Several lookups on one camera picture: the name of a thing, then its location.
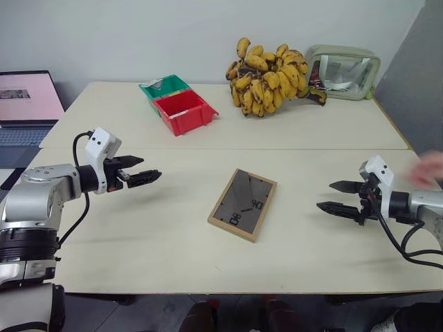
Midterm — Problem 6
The green plastic bin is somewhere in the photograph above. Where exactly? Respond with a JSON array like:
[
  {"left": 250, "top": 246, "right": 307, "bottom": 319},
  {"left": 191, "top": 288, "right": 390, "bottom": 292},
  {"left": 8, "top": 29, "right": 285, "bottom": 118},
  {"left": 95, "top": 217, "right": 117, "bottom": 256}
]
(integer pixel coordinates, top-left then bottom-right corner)
[{"left": 138, "top": 74, "right": 192, "bottom": 118}]

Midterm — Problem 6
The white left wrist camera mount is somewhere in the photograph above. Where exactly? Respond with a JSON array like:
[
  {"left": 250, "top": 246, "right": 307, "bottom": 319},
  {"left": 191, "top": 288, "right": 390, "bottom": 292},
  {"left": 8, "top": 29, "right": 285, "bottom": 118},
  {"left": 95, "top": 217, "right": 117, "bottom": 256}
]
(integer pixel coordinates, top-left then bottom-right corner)
[{"left": 84, "top": 127, "right": 123, "bottom": 195}]

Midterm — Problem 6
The open grey laptop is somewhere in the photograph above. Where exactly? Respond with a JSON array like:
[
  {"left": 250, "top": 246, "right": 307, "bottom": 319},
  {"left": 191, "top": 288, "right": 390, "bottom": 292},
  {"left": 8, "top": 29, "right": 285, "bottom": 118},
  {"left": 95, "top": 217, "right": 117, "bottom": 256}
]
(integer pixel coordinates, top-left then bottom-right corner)
[{"left": 0, "top": 70, "right": 66, "bottom": 169}]

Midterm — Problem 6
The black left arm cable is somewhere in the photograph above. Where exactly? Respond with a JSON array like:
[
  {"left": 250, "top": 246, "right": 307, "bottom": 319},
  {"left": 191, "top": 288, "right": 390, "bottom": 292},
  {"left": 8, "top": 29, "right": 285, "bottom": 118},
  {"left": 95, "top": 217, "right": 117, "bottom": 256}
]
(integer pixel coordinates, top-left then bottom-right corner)
[{"left": 57, "top": 129, "right": 96, "bottom": 248}]

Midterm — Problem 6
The clear zip pouch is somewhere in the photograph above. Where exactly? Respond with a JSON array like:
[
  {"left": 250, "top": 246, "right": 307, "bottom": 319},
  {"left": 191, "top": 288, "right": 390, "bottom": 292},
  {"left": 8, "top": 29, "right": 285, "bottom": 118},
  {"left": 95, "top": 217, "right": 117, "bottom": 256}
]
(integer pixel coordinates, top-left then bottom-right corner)
[{"left": 304, "top": 44, "right": 382, "bottom": 102}]

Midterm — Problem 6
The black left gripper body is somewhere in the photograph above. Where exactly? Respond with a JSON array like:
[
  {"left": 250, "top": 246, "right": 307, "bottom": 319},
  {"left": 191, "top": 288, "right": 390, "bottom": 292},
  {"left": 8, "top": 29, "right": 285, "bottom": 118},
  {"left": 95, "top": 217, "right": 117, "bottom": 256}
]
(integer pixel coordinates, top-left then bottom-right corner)
[{"left": 104, "top": 156, "right": 132, "bottom": 193}]

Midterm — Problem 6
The person's bare hand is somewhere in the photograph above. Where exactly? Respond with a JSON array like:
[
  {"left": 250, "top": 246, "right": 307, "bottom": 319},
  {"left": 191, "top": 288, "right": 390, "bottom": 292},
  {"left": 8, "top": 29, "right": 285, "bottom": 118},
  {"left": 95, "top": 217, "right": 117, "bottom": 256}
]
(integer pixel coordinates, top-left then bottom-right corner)
[{"left": 404, "top": 149, "right": 443, "bottom": 190}]

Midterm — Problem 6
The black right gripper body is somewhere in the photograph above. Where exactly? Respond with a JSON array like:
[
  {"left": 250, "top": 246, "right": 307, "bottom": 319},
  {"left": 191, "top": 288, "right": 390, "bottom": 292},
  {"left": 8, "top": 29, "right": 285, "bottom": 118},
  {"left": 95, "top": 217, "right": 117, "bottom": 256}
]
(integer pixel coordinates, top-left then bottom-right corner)
[{"left": 356, "top": 172, "right": 381, "bottom": 228}]

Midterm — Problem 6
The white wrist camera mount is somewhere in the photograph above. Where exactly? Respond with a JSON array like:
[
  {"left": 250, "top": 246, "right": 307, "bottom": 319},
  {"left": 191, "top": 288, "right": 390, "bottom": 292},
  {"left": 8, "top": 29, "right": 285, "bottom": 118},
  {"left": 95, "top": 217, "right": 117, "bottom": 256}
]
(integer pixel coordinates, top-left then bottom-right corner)
[
  {"left": 357, "top": 154, "right": 396, "bottom": 221},
  {"left": 84, "top": 127, "right": 123, "bottom": 195}
]

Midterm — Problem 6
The red plastic bin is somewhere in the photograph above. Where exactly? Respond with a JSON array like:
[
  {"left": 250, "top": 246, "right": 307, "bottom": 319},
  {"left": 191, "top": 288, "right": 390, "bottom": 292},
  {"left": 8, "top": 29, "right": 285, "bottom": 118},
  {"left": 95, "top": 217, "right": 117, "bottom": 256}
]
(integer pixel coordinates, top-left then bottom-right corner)
[{"left": 152, "top": 89, "right": 220, "bottom": 138}]

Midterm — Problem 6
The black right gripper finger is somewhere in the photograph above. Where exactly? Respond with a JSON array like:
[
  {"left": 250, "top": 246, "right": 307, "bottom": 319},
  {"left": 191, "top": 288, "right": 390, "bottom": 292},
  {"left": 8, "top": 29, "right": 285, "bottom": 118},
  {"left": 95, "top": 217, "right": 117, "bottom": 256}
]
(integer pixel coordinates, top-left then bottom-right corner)
[
  {"left": 316, "top": 201, "right": 361, "bottom": 223},
  {"left": 328, "top": 179, "right": 363, "bottom": 195}
]

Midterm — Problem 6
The yellow spotted banana bunch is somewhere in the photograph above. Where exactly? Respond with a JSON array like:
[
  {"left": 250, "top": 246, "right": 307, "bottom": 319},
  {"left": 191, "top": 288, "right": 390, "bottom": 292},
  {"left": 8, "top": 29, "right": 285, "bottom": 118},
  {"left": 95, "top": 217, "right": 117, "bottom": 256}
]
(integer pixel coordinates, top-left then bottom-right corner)
[{"left": 225, "top": 37, "right": 309, "bottom": 119}]

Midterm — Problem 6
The blackened single banana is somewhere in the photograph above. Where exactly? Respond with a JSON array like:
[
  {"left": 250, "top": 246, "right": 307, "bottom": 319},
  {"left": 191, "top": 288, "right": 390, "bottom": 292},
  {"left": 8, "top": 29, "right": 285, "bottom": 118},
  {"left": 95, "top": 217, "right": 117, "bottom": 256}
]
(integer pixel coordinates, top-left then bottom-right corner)
[{"left": 303, "top": 86, "right": 328, "bottom": 108}]

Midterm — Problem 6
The wooden picture frame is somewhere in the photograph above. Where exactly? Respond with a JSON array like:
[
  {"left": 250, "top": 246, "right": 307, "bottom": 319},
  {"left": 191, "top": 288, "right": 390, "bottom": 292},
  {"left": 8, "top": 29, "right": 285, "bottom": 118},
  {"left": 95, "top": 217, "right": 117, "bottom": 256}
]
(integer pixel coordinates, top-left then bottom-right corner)
[{"left": 207, "top": 167, "right": 278, "bottom": 244}]

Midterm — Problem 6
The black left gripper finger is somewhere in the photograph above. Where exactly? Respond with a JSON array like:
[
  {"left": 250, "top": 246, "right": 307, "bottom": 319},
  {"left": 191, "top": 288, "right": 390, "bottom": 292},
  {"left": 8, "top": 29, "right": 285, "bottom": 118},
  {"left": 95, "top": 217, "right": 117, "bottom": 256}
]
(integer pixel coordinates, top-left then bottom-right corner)
[
  {"left": 118, "top": 155, "right": 145, "bottom": 169},
  {"left": 127, "top": 169, "right": 163, "bottom": 190}
]

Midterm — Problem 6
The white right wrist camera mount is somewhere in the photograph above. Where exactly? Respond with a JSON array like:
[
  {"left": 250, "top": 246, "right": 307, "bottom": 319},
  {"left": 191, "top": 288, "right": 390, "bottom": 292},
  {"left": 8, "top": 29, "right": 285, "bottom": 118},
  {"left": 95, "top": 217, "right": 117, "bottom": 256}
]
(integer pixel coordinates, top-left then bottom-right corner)
[{"left": 357, "top": 154, "right": 396, "bottom": 221}]

